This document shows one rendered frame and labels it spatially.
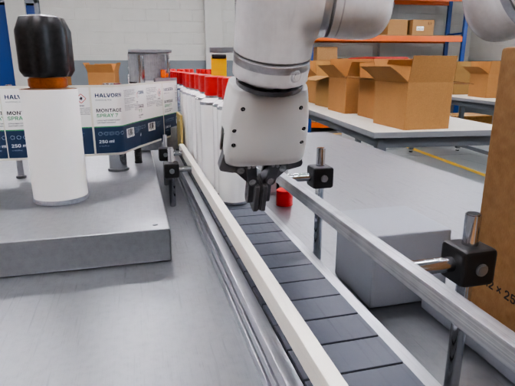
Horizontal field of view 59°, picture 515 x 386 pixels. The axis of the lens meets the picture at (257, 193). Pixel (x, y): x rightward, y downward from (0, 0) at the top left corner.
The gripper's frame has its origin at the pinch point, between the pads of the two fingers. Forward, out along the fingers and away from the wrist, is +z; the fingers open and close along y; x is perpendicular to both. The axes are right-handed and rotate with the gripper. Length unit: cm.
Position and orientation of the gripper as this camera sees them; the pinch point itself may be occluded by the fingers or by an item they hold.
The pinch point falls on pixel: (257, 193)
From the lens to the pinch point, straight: 60.0
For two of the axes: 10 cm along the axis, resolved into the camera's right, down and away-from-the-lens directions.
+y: -9.7, 0.7, -2.5
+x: 2.4, 5.7, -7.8
